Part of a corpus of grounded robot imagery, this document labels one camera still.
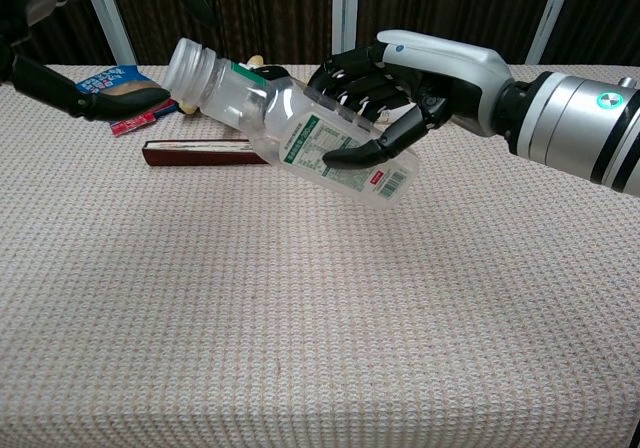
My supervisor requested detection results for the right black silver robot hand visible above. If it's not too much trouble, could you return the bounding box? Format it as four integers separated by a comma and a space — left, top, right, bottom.
305, 29, 516, 169

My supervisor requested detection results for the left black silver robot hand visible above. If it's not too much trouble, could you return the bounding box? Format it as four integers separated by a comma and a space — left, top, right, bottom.
0, 0, 216, 122

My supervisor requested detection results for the white bottle cap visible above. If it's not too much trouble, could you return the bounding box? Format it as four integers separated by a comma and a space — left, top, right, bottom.
163, 37, 217, 107

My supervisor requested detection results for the clear plastic bottle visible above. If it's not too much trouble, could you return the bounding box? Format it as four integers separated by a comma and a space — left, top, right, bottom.
197, 55, 420, 210

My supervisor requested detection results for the blue snack bag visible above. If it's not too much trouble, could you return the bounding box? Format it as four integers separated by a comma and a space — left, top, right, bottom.
74, 65, 179, 138

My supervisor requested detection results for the maroon folding fan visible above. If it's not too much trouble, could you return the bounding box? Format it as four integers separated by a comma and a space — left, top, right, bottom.
142, 138, 271, 168

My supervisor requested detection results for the black white plush toy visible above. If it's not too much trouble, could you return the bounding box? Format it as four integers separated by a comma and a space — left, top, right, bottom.
178, 55, 294, 115

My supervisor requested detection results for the beige woven tablecloth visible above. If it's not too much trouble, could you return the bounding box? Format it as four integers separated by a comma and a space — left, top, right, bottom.
0, 63, 640, 448

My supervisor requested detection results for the grey metal partition post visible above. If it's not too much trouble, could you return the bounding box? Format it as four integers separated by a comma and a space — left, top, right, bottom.
524, 0, 579, 65
332, 0, 360, 54
89, 0, 139, 67

